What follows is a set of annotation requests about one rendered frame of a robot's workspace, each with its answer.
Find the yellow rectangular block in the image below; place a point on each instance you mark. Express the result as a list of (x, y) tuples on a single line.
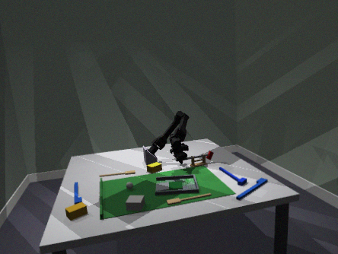
[(75, 211), (153, 168)]

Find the green flat mat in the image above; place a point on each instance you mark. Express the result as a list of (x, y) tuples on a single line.
[(115, 192)]

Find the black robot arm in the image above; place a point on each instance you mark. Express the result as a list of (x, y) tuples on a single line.
[(176, 138)]

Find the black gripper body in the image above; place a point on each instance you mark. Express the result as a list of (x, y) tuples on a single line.
[(177, 152)]

